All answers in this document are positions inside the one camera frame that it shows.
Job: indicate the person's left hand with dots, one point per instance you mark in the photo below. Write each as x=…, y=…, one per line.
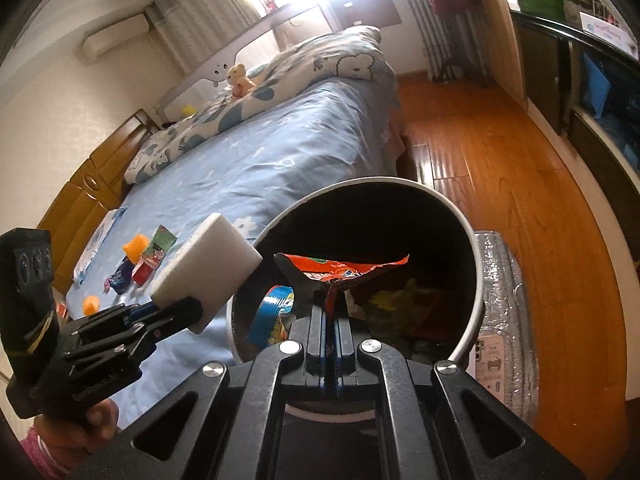
x=102, y=420

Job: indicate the dark wooden coat rack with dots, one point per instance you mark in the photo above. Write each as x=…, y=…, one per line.
x=460, y=72

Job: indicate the black bin liner bag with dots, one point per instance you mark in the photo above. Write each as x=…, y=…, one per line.
x=380, y=210

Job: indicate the small red box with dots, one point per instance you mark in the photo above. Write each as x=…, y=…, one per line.
x=62, y=311

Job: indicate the blue yellow wrapper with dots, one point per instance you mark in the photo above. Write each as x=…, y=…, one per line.
x=270, y=310

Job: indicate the person's left forearm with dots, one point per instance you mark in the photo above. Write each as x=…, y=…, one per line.
x=40, y=460

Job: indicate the grey bed guard rail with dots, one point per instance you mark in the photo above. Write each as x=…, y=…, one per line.
x=250, y=35

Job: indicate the white foam block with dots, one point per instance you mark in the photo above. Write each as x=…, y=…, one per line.
x=205, y=265

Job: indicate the blue white printed quilt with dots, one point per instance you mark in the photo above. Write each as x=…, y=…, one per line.
x=300, y=60

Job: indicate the white printed card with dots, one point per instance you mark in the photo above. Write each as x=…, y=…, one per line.
x=607, y=30

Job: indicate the green yellow wrapper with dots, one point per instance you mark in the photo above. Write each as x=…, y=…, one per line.
x=395, y=300

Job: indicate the wooden wardrobe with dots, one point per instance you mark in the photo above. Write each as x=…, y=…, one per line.
x=495, y=25

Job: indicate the green printed packet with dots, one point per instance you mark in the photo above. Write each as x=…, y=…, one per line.
x=164, y=237

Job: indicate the small yellow toy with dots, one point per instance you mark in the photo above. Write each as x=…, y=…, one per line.
x=189, y=110

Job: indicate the grey striped curtain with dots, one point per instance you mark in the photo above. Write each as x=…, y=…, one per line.
x=445, y=35

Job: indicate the silver foil wrapped pack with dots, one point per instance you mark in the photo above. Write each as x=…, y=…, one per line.
x=505, y=300

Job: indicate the blue white pillow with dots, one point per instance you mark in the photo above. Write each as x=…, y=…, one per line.
x=97, y=240

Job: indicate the white air conditioner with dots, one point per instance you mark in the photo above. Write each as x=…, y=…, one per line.
x=115, y=37

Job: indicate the black cabinet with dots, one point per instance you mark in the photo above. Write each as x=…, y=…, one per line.
x=590, y=125

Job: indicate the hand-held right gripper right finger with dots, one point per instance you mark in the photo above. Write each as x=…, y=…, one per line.
x=342, y=345

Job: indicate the dark blue packet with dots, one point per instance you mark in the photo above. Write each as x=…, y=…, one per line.
x=121, y=277

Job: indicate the bed with blue sheet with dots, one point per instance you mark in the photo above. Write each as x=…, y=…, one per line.
x=280, y=150

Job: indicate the brown wooden cabinet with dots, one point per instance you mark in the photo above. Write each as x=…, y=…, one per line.
x=360, y=12

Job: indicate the small pink toy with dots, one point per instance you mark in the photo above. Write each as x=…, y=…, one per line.
x=107, y=287

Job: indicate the orange snack packet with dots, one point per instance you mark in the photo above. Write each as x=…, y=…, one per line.
x=340, y=270

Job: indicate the red snack packet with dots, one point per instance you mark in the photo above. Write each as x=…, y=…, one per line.
x=145, y=270

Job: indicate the wooden headboard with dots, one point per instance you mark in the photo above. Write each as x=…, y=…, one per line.
x=85, y=200

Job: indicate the yellow orange plastic toy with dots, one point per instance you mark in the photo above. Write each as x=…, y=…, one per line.
x=136, y=249

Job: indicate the cream teddy bear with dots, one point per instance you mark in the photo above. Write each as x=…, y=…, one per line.
x=240, y=80

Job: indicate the white trash bin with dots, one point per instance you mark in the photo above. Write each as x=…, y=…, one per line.
x=233, y=330

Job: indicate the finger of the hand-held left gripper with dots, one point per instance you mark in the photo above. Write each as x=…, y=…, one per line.
x=125, y=342
x=165, y=307

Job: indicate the orange ribbed ball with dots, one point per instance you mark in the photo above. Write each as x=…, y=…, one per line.
x=91, y=305

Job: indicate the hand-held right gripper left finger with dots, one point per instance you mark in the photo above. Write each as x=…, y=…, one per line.
x=317, y=340

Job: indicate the grey dotted curtain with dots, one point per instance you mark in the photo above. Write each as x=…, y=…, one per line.
x=200, y=5

